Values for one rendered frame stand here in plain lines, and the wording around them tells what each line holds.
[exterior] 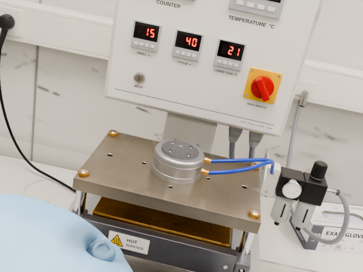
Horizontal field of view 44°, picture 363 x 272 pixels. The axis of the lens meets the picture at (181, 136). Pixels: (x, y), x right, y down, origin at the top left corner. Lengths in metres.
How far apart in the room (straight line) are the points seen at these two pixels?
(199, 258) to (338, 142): 0.76
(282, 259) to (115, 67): 0.61
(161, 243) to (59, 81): 0.76
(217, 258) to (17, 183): 0.77
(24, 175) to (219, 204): 0.80
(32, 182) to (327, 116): 0.83
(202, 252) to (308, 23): 0.39
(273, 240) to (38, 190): 0.63
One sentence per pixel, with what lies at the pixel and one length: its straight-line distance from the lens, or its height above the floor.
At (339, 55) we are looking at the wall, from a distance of 1.25.
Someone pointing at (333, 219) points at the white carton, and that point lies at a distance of 1.23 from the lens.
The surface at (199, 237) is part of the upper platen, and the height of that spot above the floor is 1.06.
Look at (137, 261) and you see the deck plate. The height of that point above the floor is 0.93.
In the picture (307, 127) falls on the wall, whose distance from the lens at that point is 1.30.
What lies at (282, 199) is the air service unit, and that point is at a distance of 0.87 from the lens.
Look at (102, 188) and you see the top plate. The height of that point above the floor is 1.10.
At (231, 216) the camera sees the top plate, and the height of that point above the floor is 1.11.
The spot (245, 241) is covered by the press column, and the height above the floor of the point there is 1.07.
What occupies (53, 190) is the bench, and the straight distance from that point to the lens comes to 1.29.
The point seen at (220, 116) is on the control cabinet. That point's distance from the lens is 0.80.
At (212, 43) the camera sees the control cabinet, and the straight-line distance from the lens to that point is 0.77.
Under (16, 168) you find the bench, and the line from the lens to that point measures 1.38.
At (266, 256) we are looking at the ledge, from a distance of 1.12.
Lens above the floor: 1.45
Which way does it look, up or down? 24 degrees down
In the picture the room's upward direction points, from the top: 12 degrees clockwise
